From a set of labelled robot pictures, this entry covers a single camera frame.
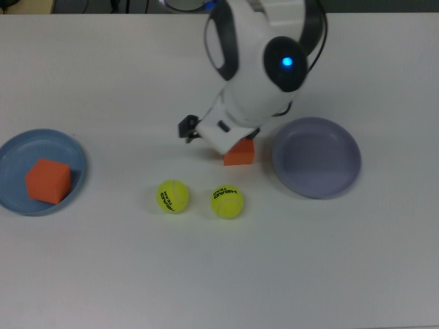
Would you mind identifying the blue plate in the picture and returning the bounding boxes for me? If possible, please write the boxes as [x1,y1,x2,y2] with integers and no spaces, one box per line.
[0,128,88,217]

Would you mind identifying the orange foam cube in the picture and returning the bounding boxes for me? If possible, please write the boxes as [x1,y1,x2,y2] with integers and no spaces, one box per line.
[223,138,256,167]
[25,158,72,206]

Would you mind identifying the purple plate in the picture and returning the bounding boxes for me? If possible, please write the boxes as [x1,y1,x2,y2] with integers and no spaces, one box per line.
[272,116,363,200]

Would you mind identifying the yellow tennis ball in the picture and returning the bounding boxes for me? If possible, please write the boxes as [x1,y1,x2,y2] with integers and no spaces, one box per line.
[210,185,245,219]
[156,179,190,214]

